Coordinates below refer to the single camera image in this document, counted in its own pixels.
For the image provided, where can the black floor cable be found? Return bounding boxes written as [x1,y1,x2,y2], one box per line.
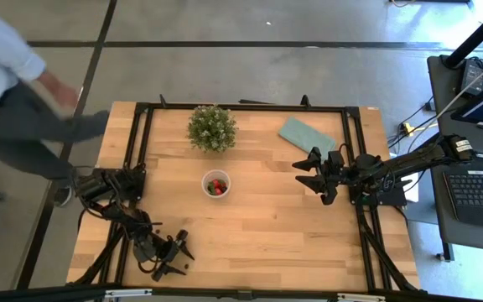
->
[387,95,435,157]

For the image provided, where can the black diagonal post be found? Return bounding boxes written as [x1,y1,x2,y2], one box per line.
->
[443,0,483,69]

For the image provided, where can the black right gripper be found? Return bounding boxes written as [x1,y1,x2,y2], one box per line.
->
[291,146,356,206]

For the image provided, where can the green potted plant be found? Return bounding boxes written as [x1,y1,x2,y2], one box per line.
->
[186,104,238,154]

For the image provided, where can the dark grey desk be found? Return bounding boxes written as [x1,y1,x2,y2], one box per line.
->
[427,54,483,159]
[428,149,483,255]

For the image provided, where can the yellow extension cord plug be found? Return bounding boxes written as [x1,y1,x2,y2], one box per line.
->
[398,121,439,138]

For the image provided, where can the black desk strut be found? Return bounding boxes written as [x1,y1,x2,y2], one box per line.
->
[400,133,443,159]

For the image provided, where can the black keyboard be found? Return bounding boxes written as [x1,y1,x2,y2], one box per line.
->
[443,169,483,231]

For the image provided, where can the silver metal bracket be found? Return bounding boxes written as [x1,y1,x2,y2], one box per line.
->
[105,288,153,299]
[336,293,387,302]

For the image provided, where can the black power adapter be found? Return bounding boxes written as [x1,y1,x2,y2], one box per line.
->
[460,57,483,96]

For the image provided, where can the white paper sheet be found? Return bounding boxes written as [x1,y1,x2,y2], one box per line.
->
[400,171,421,203]

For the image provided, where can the person's hand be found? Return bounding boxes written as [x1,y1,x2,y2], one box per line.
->
[39,70,80,112]

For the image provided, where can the black crossbeam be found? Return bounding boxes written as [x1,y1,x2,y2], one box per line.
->
[0,284,483,302]

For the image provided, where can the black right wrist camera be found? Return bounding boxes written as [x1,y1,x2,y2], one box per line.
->
[328,149,345,169]

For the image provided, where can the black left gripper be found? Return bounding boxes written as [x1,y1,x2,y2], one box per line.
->
[152,229,195,282]

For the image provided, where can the clear round plastic container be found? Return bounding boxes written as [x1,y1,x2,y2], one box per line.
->
[201,169,231,199]

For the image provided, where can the teal folded cloth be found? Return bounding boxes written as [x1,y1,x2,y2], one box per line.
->
[278,117,337,159]

